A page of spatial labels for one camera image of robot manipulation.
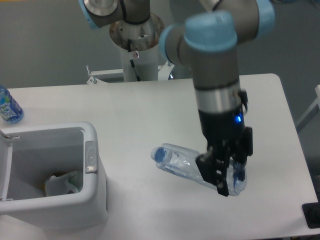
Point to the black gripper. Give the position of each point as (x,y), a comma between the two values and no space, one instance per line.
(223,130)

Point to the crushed clear plastic bottle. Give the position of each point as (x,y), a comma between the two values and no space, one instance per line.
(181,161)

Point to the white plastic bag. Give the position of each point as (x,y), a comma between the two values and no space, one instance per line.
(69,183)

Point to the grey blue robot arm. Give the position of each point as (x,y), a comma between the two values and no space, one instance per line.
(206,45)

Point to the white trash can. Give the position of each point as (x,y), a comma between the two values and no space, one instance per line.
(30,155)

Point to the black clamp at table edge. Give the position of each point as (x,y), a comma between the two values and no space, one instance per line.
(311,213)

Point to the blue labelled water bottle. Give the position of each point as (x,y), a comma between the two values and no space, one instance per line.
(10,111)

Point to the white pedestal base frame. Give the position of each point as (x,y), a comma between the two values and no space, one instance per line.
(168,71)

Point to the white frame at right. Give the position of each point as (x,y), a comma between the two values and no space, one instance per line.
(310,112)

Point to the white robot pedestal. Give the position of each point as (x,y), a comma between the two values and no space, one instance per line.
(138,46)

